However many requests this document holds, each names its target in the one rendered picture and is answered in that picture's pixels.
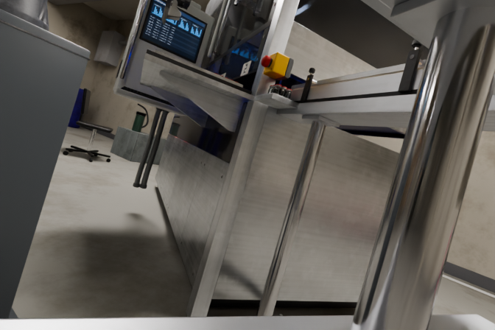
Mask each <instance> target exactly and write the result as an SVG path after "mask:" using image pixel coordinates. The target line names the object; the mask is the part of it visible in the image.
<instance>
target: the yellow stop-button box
mask: <svg viewBox="0 0 495 330"><path fill-rule="evenodd" d="M270 57H271V61H270V64H269V66H268V67H266V68H264V73H263V74H264V75H267V76H268V77H271V78H273V79H275V80H277V81H280V80H285V79H288V78H289V74H290V72H291V68H292V64H293V61H294V60H293V59H292V58H289V57H287V56H286V55H283V54H282V53H280V52H276V53H275V54H272V55H270Z"/></svg>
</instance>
